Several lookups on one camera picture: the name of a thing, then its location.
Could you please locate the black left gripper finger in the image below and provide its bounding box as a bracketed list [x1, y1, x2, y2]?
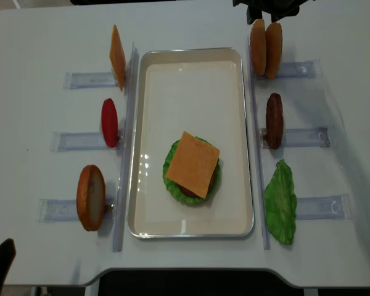
[0, 238, 16, 294]

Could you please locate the upright orange cheese slice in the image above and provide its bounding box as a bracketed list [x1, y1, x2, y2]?
[109, 25, 126, 92]

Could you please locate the brown meat patty in burger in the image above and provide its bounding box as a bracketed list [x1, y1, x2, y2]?
[178, 165, 219, 198]

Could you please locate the clear acrylic rail right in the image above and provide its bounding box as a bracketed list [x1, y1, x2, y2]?
[247, 36, 271, 250]

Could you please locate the upright brown meat patty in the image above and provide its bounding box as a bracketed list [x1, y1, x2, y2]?
[265, 93, 284, 149]

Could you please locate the clear holder under lettuce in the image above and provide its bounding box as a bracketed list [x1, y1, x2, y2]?
[297, 194, 352, 220]

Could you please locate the green lettuce leaf in burger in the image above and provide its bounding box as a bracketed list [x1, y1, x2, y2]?
[162, 136, 221, 207]

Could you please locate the sesame bun slice far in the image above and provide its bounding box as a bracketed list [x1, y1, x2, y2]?
[250, 19, 266, 76]

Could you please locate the black robot arm far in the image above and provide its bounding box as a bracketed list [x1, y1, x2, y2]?
[0, 1, 302, 294]

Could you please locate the white rectangular tray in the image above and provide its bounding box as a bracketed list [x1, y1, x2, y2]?
[127, 47, 254, 239]

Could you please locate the clear holder under buns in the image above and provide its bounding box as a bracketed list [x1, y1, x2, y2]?
[254, 60, 323, 80]

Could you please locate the orange cheese slice on burger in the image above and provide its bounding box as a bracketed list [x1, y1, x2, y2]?
[165, 131, 221, 199]

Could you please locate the clear holder under tomato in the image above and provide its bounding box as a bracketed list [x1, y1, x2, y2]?
[50, 131, 123, 152]

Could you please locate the clear holder under patty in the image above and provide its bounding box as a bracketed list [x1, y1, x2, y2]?
[278, 127, 331, 148]

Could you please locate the clear acrylic rail left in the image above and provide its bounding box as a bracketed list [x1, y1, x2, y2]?
[113, 44, 139, 252]

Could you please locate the clear holder under top bun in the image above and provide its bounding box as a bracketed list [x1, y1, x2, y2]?
[38, 197, 115, 223]

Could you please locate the clear acrylic rail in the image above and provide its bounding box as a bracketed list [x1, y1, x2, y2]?
[247, 36, 271, 250]
[113, 44, 139, 252]

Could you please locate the upright green lettuce leaf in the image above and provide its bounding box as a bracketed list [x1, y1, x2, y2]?
[264, 159, 297, 245]

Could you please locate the clear holder under cheese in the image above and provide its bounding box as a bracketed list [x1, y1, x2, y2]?
[64, 72, 118, 89]

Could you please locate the upright red tomato slice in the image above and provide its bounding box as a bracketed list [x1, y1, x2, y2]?
[101, 98, 118, 148]

